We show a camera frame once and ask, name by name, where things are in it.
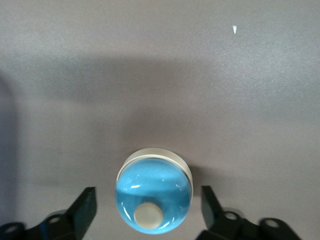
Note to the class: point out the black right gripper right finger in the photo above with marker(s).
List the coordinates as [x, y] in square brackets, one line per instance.
[213, 215]

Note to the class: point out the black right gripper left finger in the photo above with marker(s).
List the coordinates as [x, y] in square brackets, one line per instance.
[80, 215]

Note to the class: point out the light blue dome bell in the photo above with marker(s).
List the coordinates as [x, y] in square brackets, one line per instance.
[152, 185]

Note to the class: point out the brown table mat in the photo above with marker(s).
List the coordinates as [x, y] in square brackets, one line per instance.
[175, 75]

